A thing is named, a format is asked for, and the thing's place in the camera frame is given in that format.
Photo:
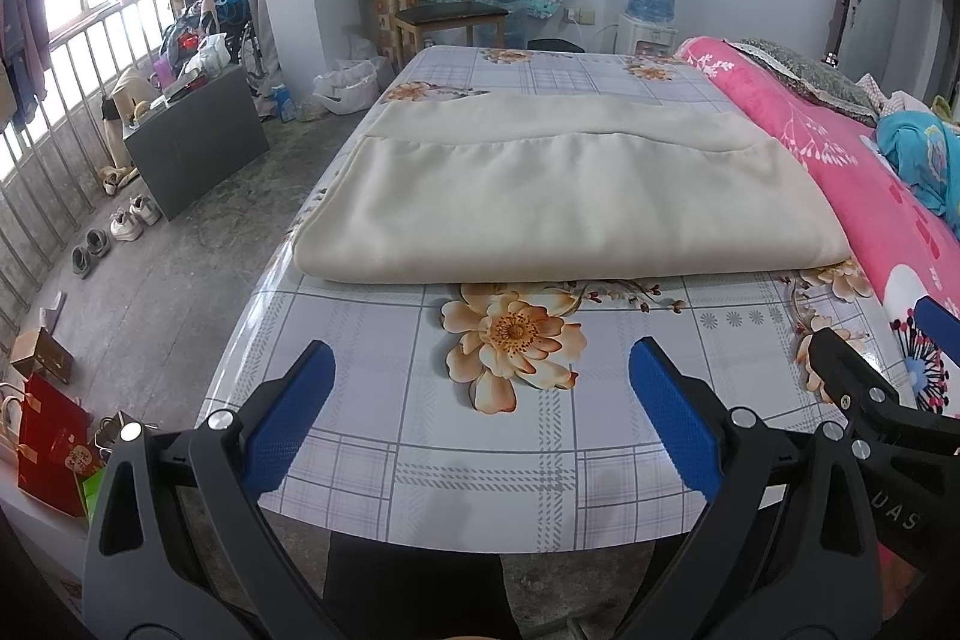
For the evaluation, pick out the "tan bag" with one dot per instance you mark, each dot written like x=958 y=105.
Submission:
x=127 y=93

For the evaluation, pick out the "beige slippers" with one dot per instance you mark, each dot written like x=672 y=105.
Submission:
x=114 y=179

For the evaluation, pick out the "grey cabinet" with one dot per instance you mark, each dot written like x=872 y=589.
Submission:
x=202 y=145

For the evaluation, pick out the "large white plastic bag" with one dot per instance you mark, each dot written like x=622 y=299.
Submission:
x=345 y=85

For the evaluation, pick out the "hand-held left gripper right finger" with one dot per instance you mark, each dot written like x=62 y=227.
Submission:
x=675 y=422

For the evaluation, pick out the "wall socket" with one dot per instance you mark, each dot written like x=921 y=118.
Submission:
x=579 y=15

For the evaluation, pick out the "red paper bag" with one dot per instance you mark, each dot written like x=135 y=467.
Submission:
x=52 y=452

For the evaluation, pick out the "blue bag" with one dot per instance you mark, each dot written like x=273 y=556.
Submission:
x=229 y=6

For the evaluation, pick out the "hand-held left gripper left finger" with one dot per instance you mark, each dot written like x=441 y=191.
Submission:
x=292 y=415

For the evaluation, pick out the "cream zip jacket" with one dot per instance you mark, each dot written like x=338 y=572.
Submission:
x=562 y=197

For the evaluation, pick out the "wooden chair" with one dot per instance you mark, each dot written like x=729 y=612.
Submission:
x=450 y=14

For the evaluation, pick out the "white paper bag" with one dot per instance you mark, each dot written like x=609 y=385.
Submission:
x=7 y=419

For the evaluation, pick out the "tan hanging coat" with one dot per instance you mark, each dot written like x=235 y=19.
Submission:
x=4 y=96

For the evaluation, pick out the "purple hanging jacket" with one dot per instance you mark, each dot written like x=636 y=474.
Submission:
x=26 y=10

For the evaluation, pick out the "white water dispenser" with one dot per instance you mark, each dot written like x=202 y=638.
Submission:
x=643 y=36

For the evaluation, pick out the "grey shoe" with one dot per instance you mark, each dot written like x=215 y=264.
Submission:
x=98 y=241
x=81 y=261

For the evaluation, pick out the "pink floral blanket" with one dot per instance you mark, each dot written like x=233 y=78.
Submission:
x=862 y=197

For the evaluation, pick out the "blue garment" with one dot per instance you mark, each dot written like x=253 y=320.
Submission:
x=915 y=160

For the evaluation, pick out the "green bag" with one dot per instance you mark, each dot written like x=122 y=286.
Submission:
x=94 y=490

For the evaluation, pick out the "blue white packet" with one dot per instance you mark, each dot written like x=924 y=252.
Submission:
x=283 y=102

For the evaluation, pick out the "brown cardboard box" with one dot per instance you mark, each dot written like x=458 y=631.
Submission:
x=45 y=355

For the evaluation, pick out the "black bag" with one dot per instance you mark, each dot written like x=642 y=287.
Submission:
x=555 y=45

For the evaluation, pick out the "white sneaker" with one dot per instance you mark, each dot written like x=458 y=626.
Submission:
x=146 y=209
x=124 y=226

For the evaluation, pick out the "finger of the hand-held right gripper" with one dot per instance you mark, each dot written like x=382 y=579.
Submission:
x=847 y=370
x=941 y=319

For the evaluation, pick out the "small white plastic bag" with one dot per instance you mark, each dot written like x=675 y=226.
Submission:
x=214 y=55

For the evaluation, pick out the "grey patterned pillow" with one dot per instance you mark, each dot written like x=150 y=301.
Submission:
x=810 y=74

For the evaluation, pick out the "pale crumpled garment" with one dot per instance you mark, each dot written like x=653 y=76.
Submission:
x=896 y=102

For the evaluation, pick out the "metal railing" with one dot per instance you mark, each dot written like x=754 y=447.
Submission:
x=90 y=21

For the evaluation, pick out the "clear water jug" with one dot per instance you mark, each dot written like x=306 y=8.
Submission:
x=510 y=21

